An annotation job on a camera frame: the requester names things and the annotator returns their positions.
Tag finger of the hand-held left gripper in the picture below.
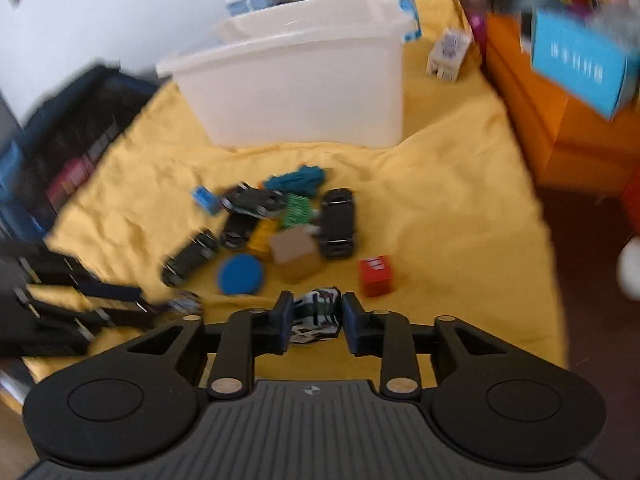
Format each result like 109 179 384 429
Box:
70 275 146 305
75 304 173 332

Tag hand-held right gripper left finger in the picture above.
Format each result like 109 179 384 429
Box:
122 291 295 402

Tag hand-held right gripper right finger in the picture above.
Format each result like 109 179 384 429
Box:
342 291 508 402

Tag green white patterned toy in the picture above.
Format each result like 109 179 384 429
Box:
291 286 345 345

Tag small grey blue toy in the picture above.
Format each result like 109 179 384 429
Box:
167 291 203 317

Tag teal toy figure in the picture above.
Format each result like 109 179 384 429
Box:
263 164 328 198

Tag white plastic container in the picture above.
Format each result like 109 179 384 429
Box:
156 0 418 150

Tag red cube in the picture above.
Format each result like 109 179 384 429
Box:
359 255 395 298

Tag blue round disc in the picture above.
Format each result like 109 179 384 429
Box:
217 254 266 296

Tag brown cardboard cube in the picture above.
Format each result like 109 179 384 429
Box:
269 226 323 283

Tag black toy car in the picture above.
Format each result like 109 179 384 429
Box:
317 187 360 261
161 229 220 288
219 182 288 221
219 214 261 252

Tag yellow block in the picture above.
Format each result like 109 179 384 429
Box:
247 220 281 263

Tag green block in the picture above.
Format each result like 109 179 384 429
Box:
280 193 313 228

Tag small blue block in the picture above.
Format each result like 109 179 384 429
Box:
192 186 221 215

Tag yellow cloth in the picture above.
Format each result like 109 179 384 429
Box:
27 0 571 391

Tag dark storage crate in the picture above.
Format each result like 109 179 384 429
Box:
0 62 161 241

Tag white oval object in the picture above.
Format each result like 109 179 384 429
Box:
616 237 640 303

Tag orange box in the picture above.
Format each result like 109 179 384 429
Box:
485 12 640 196

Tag small beige box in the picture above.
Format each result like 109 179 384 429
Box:
426 29 473 83

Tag pink toy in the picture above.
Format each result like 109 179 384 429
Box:
450 0 488 51

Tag light blue box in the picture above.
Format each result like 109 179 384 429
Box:
530 7 640 121

